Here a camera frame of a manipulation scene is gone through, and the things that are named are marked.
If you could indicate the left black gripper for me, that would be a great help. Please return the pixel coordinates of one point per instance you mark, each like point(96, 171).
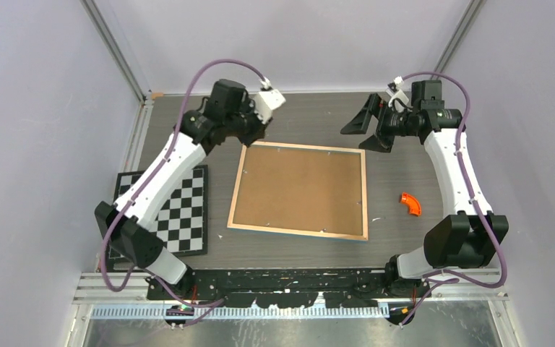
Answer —
point(258, 132)

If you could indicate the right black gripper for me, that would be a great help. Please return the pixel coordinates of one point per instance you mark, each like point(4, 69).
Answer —
point(374, 105)

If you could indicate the blue picture frame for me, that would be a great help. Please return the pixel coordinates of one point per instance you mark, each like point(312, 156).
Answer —
point(303, 190)

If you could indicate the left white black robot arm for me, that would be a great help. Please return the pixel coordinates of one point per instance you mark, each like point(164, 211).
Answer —
point(127, 243)

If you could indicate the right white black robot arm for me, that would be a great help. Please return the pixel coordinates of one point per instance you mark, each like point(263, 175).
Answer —
point(470, 233)

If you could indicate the orange curved plastic piece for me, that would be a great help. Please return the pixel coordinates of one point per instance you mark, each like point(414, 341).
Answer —
point(412, 204)

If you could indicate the black white checkerboard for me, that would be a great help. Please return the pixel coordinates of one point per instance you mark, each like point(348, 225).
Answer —
point(182, 223)

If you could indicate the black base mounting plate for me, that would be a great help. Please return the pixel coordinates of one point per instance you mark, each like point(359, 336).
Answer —
point(291, 288)

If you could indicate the white perforated strip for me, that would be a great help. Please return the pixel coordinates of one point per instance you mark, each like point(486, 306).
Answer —
point(172, 312)

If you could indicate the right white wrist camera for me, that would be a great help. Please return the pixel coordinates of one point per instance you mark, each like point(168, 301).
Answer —
point(398, 101)

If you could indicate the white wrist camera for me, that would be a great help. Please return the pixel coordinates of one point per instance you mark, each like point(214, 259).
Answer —
point(267, 101)
point(398, 101)

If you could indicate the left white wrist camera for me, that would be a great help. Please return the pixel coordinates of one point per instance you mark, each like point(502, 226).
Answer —
point(267, 101)

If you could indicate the left corner aluminium post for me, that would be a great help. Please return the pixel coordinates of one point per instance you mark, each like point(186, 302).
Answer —
point(108, 38)

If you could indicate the corner aluminium post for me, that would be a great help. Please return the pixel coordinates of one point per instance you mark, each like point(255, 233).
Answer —
point(108, 38)
point(465, 23)

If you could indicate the right corner aluminium post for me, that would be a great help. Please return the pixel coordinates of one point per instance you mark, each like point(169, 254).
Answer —
point(465, 23)

